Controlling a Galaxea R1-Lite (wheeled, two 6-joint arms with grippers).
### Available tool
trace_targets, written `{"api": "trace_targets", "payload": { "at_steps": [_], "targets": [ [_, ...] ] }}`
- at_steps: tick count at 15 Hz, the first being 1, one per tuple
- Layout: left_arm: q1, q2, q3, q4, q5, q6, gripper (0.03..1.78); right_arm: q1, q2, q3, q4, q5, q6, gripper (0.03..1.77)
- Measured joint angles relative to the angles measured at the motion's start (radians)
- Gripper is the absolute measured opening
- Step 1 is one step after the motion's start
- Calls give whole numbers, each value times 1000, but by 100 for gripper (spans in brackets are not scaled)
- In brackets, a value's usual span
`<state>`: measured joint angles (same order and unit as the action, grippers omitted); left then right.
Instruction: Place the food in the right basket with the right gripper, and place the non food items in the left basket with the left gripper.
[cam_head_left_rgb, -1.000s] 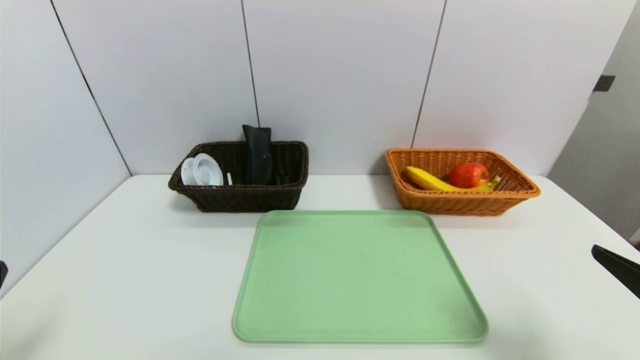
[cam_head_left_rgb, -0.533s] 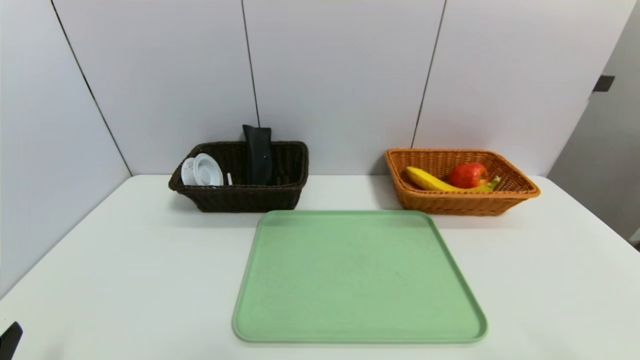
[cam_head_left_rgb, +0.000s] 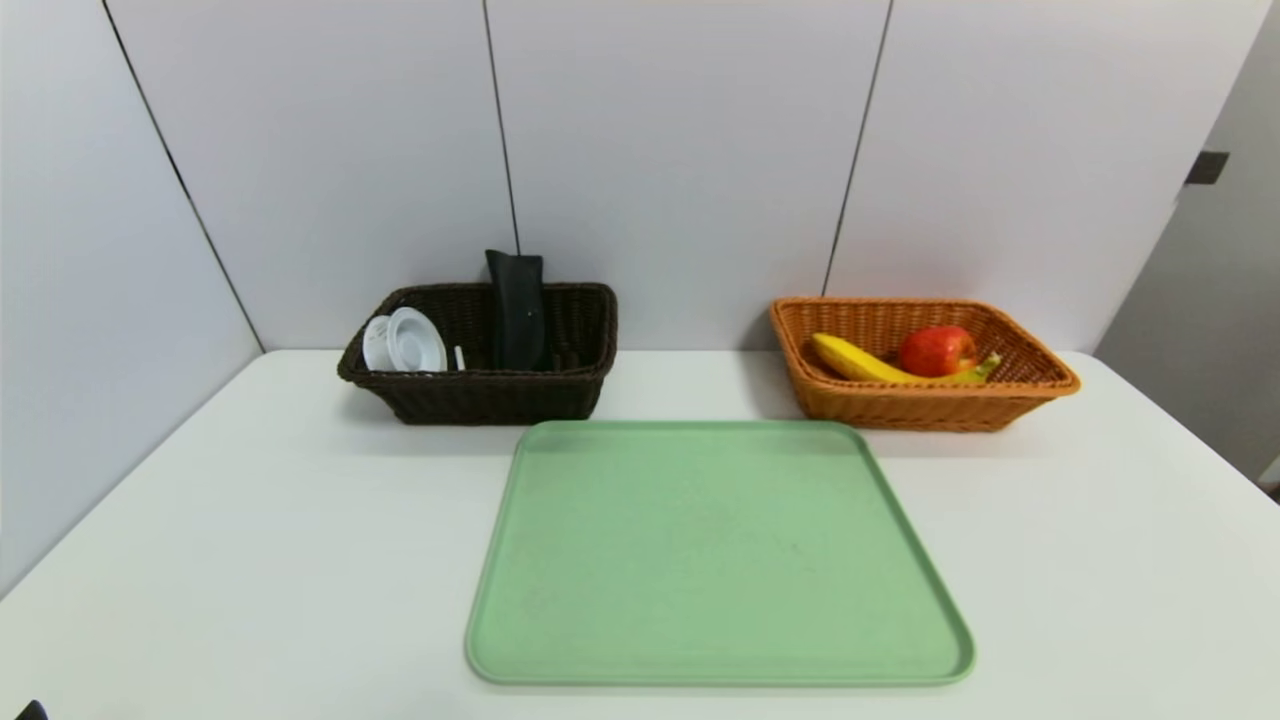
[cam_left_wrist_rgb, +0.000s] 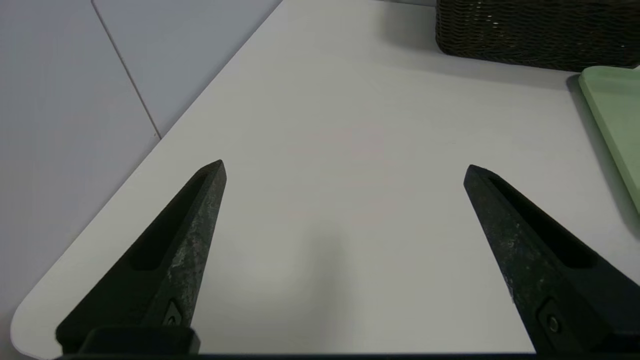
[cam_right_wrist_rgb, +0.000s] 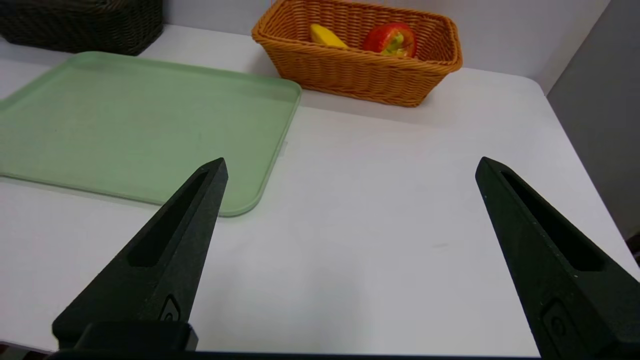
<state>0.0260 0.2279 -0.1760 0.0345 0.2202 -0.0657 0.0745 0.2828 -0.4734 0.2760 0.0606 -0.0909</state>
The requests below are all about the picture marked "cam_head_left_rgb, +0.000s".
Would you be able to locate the orange wicker basket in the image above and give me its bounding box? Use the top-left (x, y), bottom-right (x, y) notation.
top-left (769, 297), bottom-right (1081, 433)

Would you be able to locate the white tape roll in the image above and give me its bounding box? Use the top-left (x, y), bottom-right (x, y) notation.
top-left (361, 306), bottom-right (450, 375)

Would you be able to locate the dark brown wicker basket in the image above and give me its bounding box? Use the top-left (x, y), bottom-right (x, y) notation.
top-left (337, 283), bottom-right (619, 426)

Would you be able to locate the black glasses case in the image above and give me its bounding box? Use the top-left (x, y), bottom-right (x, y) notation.
top-left (484, 249), bottom-right (548, 373)

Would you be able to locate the yellow banana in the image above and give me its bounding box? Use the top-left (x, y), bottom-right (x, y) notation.
top-left (811, 332), bottom-right (1004, 386)

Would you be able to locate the light green plastic tray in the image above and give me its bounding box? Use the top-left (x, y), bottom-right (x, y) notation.
top-left (464, 420), bottom-right (977, 689)

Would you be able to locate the red apple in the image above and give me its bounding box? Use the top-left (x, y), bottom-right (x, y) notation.
top-left (897, 324), bottom-right (980, 379)

